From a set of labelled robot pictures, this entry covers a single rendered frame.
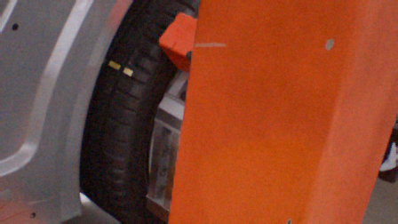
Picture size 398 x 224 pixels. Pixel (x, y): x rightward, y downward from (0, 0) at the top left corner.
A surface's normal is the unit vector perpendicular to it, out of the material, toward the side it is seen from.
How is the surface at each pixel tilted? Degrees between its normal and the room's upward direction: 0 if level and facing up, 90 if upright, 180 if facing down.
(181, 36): 45
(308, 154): 90
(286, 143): 90
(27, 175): 90
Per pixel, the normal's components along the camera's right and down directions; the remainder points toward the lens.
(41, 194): 0.75, 0.39
